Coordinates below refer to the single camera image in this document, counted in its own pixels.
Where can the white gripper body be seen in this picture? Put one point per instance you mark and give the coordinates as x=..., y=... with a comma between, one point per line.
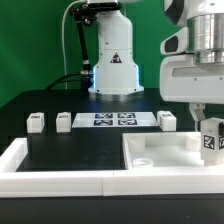
x=183, y=81

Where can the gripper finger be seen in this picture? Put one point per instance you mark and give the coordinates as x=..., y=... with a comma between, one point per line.
x=197, y=113

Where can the white square table top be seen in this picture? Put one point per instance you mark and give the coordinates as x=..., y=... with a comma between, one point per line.
x=178, y=150

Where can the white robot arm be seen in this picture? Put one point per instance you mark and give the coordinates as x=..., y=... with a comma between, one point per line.
x=201, y=35

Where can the white marker tag sheet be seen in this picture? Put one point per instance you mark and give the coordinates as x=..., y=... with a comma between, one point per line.
x=114, y=119

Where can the white u-shaped obstacle fence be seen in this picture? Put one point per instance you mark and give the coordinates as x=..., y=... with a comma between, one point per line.
x=120, y=182

